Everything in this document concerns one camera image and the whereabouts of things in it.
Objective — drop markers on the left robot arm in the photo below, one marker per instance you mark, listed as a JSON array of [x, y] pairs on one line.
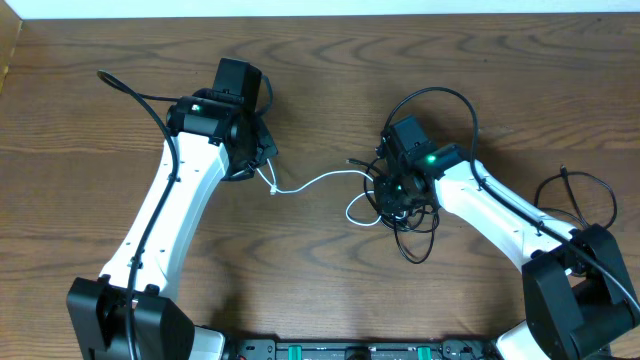
[[215, 135]]

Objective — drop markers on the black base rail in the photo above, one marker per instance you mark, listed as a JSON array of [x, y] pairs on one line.
[[270, 349]]

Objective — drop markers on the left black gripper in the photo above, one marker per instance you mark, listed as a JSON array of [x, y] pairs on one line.
[[269, 151]]

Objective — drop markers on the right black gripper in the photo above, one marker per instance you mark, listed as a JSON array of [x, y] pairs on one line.
[[387, 204]]

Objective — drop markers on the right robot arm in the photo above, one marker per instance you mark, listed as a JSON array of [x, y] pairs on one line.
[[577, 292]]

